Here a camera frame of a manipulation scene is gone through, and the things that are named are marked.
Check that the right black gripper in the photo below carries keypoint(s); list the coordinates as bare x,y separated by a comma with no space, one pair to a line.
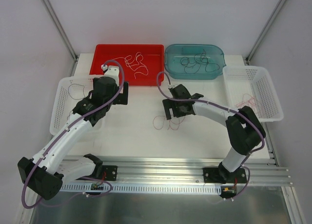
168,109

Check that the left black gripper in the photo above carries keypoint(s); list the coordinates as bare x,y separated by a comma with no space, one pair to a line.
122,94

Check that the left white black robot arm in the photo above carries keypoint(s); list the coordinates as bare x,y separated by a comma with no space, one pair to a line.
43,173

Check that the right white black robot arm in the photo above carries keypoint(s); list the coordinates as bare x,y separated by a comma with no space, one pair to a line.
244,130

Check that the red plastic tray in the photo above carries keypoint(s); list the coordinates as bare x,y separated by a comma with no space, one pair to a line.
141,62

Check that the teal translucent plastic tub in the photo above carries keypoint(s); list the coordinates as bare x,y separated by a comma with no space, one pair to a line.
194,61

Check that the left white perforated basket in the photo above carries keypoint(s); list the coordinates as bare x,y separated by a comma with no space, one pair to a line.
69,92

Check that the white perforated basket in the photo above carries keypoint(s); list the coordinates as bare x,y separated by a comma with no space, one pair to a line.
252,86
69,92

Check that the right white perforated basket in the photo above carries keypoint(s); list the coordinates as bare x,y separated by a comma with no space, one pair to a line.
252,86

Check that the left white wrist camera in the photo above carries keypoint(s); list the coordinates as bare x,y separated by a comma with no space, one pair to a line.
111,71

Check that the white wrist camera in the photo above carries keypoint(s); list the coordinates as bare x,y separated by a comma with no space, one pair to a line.
111,71
170,87

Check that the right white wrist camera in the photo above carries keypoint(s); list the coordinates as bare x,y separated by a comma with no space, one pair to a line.
170,87

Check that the left aluminium frame post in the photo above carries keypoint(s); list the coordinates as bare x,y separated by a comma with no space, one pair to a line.
52,14

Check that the aluminium frame post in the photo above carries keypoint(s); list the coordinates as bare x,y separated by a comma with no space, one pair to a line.
52,14
267,26

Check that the aluminium mounting rail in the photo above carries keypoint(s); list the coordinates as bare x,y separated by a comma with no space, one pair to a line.
264,172

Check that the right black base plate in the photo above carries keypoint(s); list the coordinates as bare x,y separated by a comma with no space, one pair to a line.
214,175

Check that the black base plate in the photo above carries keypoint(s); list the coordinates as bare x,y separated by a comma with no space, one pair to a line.
108,173
214,175

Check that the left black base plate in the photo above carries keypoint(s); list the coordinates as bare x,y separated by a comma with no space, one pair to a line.
108,173

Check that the right aluminium frame post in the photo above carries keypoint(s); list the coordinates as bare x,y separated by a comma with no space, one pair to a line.
267,26

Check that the white slotted cable duct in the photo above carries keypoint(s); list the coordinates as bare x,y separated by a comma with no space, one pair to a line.
142,188

